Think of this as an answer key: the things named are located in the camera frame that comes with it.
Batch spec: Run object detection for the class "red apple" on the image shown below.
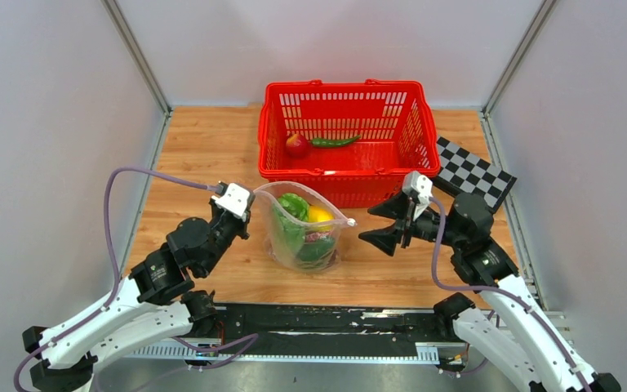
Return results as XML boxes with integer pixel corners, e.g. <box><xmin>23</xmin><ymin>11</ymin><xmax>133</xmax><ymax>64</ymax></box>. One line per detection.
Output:
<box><xmin>305</xmin><ymin>231</ymin><xmax>330</xmax><ymax>243</ymax></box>
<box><xmin>284</xmin><ymin>134</ymin><xmax>311</xmax><ymax>158</ymax></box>

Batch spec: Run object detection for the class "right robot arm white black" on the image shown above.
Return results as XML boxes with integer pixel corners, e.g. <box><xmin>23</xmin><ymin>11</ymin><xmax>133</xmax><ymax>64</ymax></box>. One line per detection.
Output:
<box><xmin>359</xmin><ymin>191</ymin><xmax>621</xmax><ymax>391</ymax></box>

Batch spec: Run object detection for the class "red plastic shopping basket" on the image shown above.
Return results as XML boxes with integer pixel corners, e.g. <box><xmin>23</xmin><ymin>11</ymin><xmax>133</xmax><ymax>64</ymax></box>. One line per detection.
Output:
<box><xmin>258</xmin><ymin>79</ymin><xmax>442</xmax><ymax>207</ymax></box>

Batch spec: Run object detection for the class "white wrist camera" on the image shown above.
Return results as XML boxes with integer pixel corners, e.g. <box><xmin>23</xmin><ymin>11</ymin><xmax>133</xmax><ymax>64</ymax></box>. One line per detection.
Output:
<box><xmin>211</xmin><ymin>182</ymin><xmax>256</xmax><ymax>223</ymax></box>
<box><xmin>402</xmin><ymin>171</ymin><xmax>433</xmax><ymax>221</ymax></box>

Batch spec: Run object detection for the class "black white checkerboard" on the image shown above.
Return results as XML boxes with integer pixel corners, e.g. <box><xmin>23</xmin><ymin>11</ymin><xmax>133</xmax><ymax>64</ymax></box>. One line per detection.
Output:
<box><xmin>432</xmin><ymin>136</ymin><xmax>517</xmax><ymax>214</ymax></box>

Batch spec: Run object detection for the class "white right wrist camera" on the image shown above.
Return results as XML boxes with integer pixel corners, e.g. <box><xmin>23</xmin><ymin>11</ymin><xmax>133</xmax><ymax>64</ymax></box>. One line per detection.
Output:
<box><xmin>402</xmin><ymin>171</ymin><xmax>433</xmax><ymax>221</ymax></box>

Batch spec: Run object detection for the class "yellow lemon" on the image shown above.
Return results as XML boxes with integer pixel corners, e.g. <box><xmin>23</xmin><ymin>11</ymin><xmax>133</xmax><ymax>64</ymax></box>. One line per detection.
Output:
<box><xmin>307</xmin><ymin>205</ymin><xmax>335</xmax><ymax>232</ymax></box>

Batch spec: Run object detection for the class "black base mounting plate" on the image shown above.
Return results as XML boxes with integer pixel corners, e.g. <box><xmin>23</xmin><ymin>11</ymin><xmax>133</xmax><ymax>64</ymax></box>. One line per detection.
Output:
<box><xmin>164</xmin><ymin>301</ymin><xmax>487</xmax><ymax>359</ymax></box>

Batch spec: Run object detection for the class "white slotted cable duct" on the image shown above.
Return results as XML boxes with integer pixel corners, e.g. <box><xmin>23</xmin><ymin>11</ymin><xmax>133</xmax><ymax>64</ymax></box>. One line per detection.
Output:
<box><xmin>100</xmin><ymin>341</ymin><xmax>441</xmax><ymax>364</ymax></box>

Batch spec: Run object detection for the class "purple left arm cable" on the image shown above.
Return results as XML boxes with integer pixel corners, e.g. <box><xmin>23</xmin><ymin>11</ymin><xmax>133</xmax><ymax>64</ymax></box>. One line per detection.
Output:
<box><xmin>12</xmin><ymin>166</ymin><xmax>223</xmax><ymax>392</ymax></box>

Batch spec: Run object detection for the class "green chili pepper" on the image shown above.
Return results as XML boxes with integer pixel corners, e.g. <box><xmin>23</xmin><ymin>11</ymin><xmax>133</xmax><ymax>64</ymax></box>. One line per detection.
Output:
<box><xmin>310</xmin><ymin>136</ymin><xmax>361</xmax><ymax>149</ymax></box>

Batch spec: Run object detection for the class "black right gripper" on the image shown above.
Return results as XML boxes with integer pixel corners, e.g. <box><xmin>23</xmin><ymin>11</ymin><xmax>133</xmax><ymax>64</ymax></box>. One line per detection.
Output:
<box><xmin>358</xmin><ymin>190</ymin><xmax>464</xmax><ymax>256</ymax></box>

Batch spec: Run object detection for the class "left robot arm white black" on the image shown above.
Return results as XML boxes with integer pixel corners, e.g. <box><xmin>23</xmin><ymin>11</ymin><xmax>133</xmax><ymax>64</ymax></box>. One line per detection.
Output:
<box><xmin>22</xmin><ymin>193</ymin><xmax>255</xmax><ymax>391</ymax></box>

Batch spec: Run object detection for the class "green white napa cabbage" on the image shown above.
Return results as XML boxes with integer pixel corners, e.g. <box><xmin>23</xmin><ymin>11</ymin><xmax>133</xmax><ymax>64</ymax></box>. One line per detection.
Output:
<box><xmin>273</xmin><ymin>193</ymin><xmax>310</xmax><ymax>253</ymax></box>

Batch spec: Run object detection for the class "clear zip top bag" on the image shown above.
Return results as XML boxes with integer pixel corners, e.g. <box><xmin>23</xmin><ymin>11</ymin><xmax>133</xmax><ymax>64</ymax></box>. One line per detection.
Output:
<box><xmin>255</xmin><ymin>181</ymin><xmax>357</xmax><ymax>273</ymax></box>

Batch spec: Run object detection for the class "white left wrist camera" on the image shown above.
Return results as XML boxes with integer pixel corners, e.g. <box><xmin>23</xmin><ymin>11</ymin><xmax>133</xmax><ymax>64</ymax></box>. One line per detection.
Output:
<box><xmin>211</xmin><ymin>182</ymin><xmax>256</xmax><ymax>223</ymax></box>

